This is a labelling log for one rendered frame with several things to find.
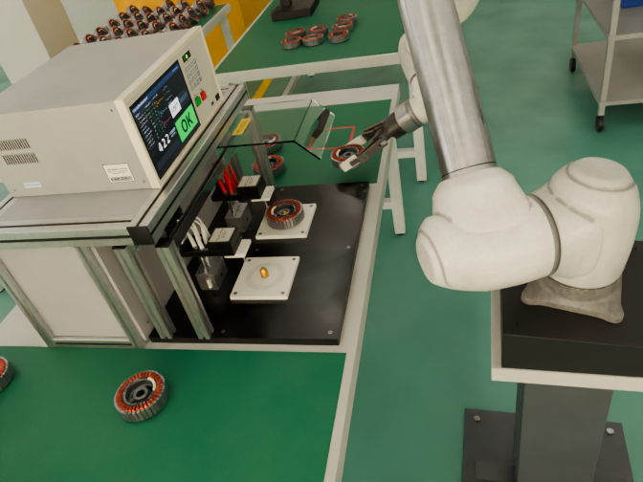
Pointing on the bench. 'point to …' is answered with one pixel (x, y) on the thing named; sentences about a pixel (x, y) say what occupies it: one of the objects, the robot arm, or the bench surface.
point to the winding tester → (98, 114)
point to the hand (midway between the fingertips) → (348, 155)
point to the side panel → (68, 297)
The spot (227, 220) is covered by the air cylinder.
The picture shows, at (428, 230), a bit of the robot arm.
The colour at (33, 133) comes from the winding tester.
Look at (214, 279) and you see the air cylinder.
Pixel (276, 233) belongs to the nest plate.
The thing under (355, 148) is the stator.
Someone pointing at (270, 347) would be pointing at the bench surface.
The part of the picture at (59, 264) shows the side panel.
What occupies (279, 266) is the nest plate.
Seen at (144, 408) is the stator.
